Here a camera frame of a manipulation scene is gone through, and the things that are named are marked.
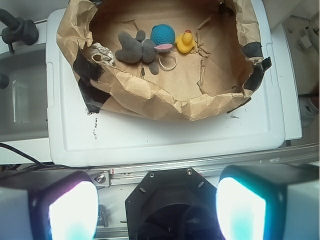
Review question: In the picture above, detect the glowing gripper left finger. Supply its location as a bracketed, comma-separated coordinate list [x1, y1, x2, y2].
[0, 170, 99, 240]

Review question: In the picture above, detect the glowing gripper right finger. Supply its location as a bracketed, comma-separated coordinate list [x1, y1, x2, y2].
[215, 164, 320, 240]

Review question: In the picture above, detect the crumpled white paper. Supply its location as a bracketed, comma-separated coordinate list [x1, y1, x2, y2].
[90, 42, 115, 66]

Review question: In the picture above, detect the white plastic bin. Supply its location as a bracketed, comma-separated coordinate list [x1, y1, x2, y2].
[45, 9, 286, 167]

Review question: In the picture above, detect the clear plastic container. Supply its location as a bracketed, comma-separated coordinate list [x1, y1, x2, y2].
[0, 50, 48, 142]

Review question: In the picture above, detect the crumpled brown paper liner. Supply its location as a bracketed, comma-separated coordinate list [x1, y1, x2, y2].
[56, 0, 271, 122]

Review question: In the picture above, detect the grey plush toy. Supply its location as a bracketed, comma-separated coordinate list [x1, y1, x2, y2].
[115, 30, 173, 75]

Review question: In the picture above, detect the yellow rubber duck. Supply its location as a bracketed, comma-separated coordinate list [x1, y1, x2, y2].
[175, 30, 196, 54]

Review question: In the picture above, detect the black clamp knob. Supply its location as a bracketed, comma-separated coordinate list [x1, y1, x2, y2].
[0, 8, 39, 54]

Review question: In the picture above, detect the blue knitted ball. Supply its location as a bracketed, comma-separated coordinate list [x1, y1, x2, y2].
[150, 24, 176, 45]

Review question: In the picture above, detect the aluminium rail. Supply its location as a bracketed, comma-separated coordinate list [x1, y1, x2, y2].
[87, 142, 320, 188]

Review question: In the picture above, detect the black cable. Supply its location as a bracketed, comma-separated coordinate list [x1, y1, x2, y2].
[0, 142, 86, 171]

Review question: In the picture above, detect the black octagonal mount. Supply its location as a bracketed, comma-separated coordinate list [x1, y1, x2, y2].
[125, 167, 224, 240]

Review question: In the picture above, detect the white ring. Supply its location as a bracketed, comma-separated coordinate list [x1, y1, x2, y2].
[158, 52, 178, 72]

